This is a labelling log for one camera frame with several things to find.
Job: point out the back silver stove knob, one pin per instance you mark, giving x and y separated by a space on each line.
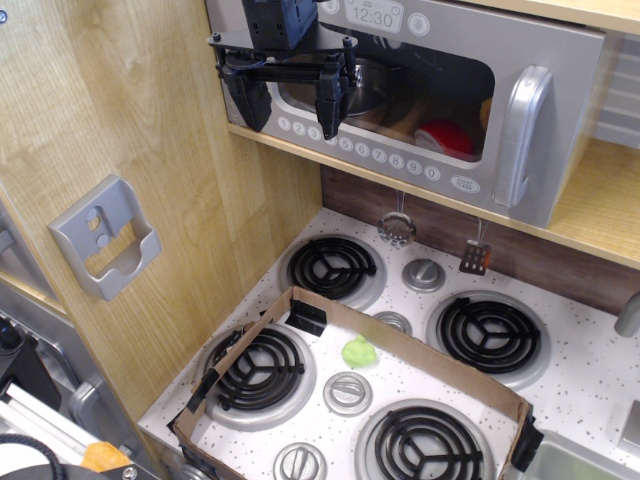
423 276

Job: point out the red white toy food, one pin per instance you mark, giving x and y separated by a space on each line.
445 137

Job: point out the grey wall holder bracket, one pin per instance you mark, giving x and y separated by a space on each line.
94 222

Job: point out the front left black burner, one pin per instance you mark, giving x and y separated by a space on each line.
266 374

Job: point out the steel pot in microwave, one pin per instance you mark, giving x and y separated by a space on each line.
373 101

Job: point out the orange tape piece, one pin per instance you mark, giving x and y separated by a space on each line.
102 456

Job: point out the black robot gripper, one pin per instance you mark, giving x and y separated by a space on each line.
285 38

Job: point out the front silver stove knob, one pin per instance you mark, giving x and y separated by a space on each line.
300 461

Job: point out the grey toy microwave door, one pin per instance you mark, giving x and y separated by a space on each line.
461 63

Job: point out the grey sink faucet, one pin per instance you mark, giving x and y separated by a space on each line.
627 323

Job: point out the silver stove knob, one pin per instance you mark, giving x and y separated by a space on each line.
347 394
300 461
423 276

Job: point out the green toy vegetable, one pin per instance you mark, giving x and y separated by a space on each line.
358 353

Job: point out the hanging silver spatula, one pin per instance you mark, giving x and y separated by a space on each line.
477 252

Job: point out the silver microwave door handle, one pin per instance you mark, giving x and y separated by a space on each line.
525 101

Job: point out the black clip on cardboard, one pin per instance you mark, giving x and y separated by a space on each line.
527 444

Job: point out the front right black burner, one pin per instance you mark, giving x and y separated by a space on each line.
421 442

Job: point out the small middle silver knob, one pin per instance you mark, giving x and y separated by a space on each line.
395 320

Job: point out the black burner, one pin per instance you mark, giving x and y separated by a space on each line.
266 374
421 442
490 335
336 267

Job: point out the back right black burner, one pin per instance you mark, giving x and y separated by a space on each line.
490 335

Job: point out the brown cardboard frame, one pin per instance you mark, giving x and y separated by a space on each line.
311 389

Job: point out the silver oven door handle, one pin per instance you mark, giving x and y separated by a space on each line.
87 409

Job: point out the centre silver stove knob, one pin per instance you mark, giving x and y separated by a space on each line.
347 394

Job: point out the back left black burner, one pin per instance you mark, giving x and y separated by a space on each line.
336 267

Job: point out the steel sink basin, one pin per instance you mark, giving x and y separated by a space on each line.
558 458

